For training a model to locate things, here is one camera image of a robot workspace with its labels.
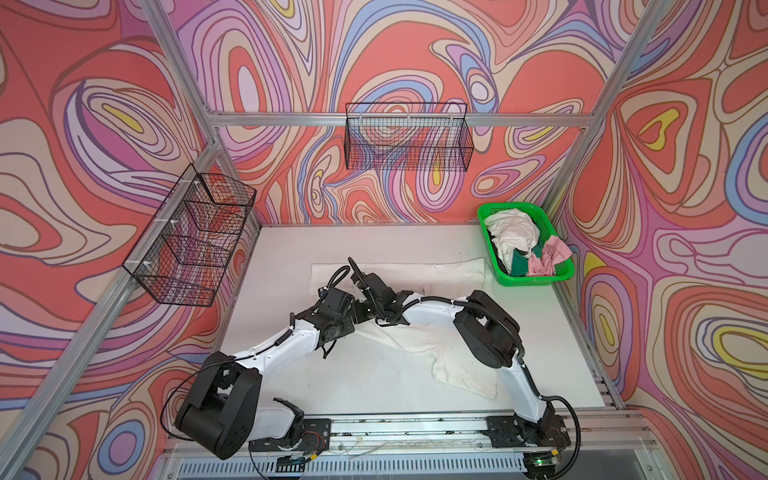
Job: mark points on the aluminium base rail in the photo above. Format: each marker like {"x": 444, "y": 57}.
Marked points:
{"x": 594, "y": 444}

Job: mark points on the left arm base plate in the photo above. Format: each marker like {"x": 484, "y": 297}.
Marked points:
{"x": 313, "y": 438}

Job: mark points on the green cloth in basket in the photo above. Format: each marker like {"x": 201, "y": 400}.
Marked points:
{"x": 520, "y": 262}

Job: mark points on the pink cloth in basket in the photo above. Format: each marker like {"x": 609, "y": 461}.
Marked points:
{"x": 554, "y": 252}

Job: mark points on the black wire basket back wall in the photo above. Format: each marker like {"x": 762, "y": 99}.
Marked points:
{"x": 407, "y": 136}

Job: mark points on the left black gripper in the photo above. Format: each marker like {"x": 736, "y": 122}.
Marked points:
{"x": 349, "y": 324}

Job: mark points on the black wire basket wall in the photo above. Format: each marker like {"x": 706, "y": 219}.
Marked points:
{"x": 183, "y": 254}
{"x": 407, "y": 136}

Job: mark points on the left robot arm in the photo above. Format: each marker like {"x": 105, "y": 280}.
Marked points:
{"x": 222, "y": 409}

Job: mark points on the white cloth in basket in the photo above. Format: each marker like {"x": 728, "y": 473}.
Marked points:
{"x": 512, "y": 230}

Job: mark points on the aluminium frame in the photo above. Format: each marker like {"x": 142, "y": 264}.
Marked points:
{"x": 96, "y": 125}

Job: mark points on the white t shirt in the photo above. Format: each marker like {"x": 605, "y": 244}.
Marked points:
{"x": 438, "y": 340}

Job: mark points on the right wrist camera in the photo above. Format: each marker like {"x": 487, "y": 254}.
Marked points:
{"x": 378, "y": 287}

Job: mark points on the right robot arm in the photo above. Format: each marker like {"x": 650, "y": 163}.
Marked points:
{"x": 493, "y": 338}

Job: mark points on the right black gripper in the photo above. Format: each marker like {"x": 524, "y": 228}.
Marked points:
{"x": 359, "y": 315}

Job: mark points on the black wire basket left wall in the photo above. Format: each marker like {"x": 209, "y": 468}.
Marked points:
{"x": 183, "y": 254}

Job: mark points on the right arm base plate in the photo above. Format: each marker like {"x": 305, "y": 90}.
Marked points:
{"x": 513, "y": 431}

